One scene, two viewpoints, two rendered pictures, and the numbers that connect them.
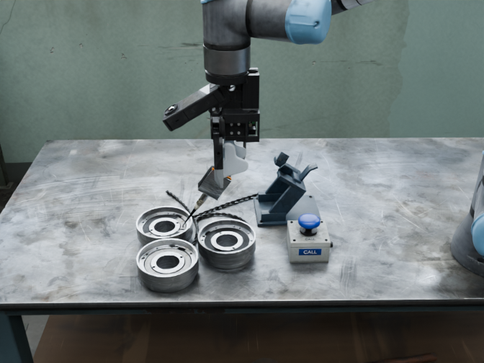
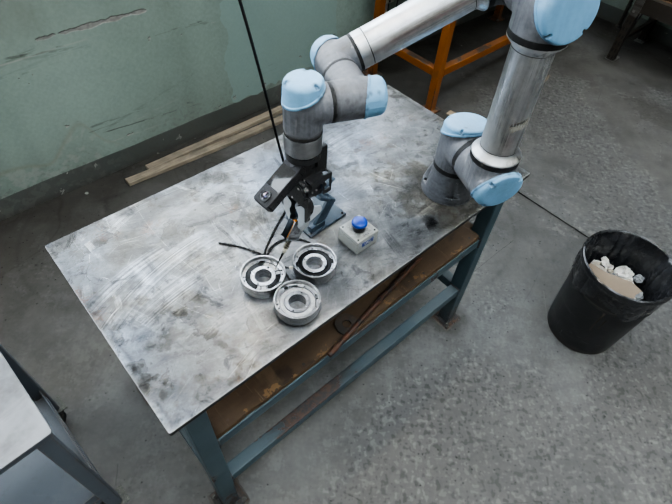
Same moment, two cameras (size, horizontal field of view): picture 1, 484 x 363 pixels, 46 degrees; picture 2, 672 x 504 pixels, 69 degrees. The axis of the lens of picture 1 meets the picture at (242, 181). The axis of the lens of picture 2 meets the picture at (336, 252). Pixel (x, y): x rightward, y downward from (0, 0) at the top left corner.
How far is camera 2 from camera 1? 0.64 m
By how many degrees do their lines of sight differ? 38
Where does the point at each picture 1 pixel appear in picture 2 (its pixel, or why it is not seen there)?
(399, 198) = (369, 170)
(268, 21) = (351, 112)
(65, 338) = not seen: hidden behind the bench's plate
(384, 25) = not seen: outside the picture
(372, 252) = (391, 220)
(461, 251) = (438, 195)
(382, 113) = (219, 66)
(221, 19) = (313, 120)
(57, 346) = not seen: hidden behind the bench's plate
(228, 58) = (316, 145)
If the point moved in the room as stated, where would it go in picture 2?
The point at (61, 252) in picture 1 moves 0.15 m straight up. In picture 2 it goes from (203, 339) to (191, 299)
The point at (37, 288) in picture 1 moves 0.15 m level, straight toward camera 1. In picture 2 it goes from (223, 375) to (288, 406)
